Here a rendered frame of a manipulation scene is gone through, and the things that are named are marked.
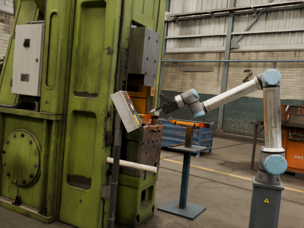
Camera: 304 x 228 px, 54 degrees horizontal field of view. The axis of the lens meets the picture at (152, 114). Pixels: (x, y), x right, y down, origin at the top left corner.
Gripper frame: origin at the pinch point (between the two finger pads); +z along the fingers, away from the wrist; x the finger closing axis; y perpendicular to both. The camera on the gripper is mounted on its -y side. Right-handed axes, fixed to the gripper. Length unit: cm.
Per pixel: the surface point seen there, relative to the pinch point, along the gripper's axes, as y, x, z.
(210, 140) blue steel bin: 124, 459, -67
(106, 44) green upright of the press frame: -64, 16, 11
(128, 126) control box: 2.4, -27.0, 16.8
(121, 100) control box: -15.4, -27.1, 13.1
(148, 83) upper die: -22.4, 42.9, -5.5
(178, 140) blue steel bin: 91, 428, -2
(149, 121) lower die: 9, 50, 9
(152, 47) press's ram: -51, 44, -23
